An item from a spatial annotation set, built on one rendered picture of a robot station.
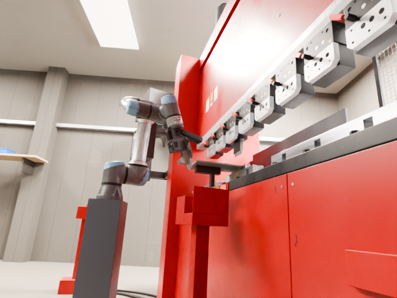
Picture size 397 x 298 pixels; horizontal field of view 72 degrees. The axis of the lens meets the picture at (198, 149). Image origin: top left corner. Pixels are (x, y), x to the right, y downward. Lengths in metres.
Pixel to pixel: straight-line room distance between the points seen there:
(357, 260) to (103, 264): 1.23
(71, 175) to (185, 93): 3.25
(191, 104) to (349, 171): 2.07
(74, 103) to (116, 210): 4.40
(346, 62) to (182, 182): 1.71
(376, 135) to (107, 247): 1.32
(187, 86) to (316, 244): 2.15
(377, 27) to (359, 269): 0.61
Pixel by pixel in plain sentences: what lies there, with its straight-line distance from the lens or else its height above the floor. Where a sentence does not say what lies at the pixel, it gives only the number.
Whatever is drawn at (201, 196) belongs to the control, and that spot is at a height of 0.77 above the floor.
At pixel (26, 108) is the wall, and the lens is 6.14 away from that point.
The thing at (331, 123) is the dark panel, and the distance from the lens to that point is 1.80.
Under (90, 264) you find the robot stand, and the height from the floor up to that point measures 0.44.
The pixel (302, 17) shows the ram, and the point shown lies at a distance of 1.27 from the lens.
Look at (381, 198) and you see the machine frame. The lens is 0.65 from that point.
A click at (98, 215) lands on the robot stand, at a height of 0.69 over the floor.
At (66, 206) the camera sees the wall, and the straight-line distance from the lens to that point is 5.30.
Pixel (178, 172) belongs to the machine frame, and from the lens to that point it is 2.40.
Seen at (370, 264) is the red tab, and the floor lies 0.60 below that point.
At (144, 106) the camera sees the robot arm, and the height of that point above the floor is 1.19.
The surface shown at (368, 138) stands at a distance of 0.68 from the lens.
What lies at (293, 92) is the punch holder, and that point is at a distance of 1.15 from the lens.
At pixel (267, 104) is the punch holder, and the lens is 1.31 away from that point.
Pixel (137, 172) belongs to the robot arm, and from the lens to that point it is 1.67.
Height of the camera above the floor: 0.65
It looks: 16 degrees up
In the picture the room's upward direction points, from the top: 3 degrees clockwise
